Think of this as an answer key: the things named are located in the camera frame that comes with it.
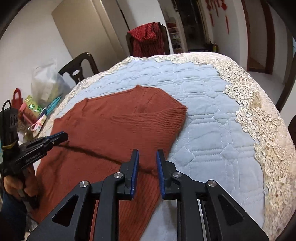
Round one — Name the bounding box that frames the teal woven mat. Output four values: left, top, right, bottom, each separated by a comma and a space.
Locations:
38, 96, 62, 118

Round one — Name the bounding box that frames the red checkered garment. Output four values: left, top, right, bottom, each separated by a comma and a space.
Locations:
127, 22, 166, 58

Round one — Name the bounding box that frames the light blue quilted lace cloth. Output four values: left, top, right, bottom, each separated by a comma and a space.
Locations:
41, 52, 295, 240

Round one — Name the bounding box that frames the dark wooden chair right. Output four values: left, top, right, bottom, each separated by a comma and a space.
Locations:
275, 34, 296, 149

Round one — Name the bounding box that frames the rust red knitted sweater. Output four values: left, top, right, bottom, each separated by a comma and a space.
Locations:
32, 86, 187, 240

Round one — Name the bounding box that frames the red tote bag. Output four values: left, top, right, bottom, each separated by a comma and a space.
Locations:
11, 88, 23, 110

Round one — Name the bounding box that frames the green leaf printed package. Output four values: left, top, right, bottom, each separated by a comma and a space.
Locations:
25, 95, 43, 117

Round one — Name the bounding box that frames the pink ribbon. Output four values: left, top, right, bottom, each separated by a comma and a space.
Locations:
30, 114, 47, 135

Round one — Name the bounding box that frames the red Chinese knot decoration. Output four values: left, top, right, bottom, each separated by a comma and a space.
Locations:
205, 0, 230, 34

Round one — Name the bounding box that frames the dark wooden chair with garment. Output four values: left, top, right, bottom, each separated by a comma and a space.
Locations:
125, 22, 171, 58

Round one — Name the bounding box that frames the white plastic bag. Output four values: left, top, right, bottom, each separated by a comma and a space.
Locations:
31, 58, 71, 108

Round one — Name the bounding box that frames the dark wooden chair far left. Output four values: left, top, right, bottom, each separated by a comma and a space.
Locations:
59, 52, 99, 84

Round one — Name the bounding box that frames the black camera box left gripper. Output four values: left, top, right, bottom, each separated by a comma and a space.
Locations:
1, 99, 19, 150

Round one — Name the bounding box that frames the left hand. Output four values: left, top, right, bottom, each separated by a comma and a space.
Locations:
4, 165, 39, 200

